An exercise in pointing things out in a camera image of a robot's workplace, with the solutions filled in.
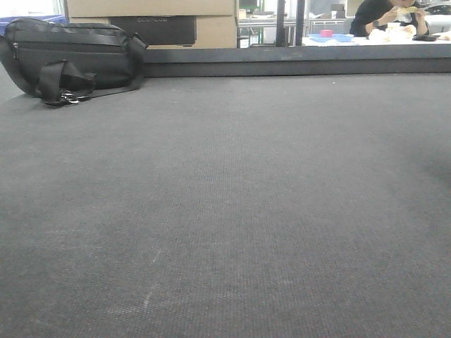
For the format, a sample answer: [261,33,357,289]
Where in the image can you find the red cup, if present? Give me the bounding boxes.
[320,29,333,38]

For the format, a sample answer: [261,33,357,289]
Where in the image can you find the black vertical pole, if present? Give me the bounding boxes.
[276,0,305,47]

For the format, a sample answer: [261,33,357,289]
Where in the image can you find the lower cardboard box black label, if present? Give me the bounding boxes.
[69,15,237,49]

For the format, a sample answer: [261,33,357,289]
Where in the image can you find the yellow food item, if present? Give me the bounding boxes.
[397,6,425,15]

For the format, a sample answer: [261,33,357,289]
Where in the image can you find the blue tray on table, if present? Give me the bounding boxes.
[309,33,354,43]

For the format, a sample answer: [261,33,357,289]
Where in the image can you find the black phone on table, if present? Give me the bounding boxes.
[412,35,438,42]

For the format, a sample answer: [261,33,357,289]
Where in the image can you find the person in black shirt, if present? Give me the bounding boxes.
[350,0,429,37]

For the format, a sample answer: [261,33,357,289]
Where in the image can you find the dark conveyor side rail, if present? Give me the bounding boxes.
[144,42,450,77]

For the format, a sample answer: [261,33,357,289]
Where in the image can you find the upper cardboard box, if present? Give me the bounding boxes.
[66,0,238,18]

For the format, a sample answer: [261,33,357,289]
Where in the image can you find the black fabric shoulder bag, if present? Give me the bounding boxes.
[1,18,147,106]

